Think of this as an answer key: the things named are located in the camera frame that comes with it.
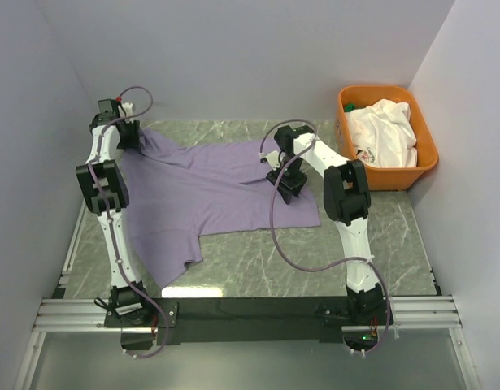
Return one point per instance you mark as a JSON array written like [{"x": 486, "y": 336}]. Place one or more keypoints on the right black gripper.
[{"x": 297, "y": 184}]

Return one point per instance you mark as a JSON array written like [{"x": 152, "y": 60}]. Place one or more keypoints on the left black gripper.
[{"x": 132, "y": 142}]

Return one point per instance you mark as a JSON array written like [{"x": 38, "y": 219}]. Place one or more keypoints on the purple t shirt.
[{"x": 179, "y": 193}]

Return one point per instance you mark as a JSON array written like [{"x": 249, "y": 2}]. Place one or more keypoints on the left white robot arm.
[{"x": 106, "y": 196}]

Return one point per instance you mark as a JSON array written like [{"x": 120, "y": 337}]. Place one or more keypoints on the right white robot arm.
[{"x": 346, "y": 201}]

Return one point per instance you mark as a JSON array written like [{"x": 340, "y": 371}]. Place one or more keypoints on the green object in basket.
[{"x": 349, "y": 107}]

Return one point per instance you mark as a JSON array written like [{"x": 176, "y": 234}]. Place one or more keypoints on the white t shirt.
[{"x": 382, "y": 136}]

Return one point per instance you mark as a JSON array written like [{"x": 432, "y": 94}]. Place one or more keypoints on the black mounting base bar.
[{"x": 222, "y": 319}]

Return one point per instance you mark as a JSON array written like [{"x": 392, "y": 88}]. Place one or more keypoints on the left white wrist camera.
[{"x": 125, "y": 109}]

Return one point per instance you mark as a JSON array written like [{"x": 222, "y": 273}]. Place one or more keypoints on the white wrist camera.
[
  {"x": 271, "y": 158},
  {"x": 125, "y": 109}
]

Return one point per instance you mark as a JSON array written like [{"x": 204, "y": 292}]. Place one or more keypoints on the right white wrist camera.
[{"x": 271, "y": 158}]

